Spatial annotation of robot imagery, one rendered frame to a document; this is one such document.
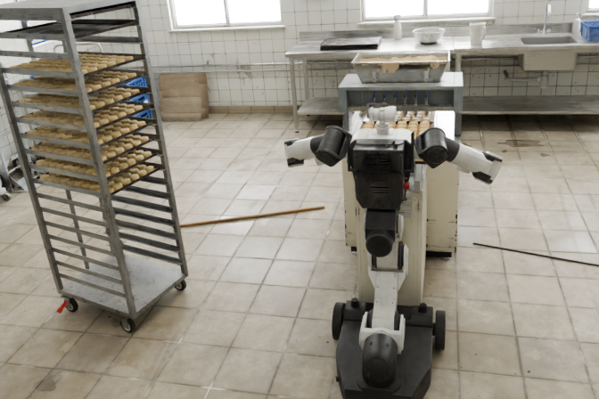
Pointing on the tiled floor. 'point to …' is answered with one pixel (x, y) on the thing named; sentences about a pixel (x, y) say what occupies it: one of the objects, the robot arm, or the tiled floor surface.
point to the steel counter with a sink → (486, 104)
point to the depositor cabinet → (438, 228)
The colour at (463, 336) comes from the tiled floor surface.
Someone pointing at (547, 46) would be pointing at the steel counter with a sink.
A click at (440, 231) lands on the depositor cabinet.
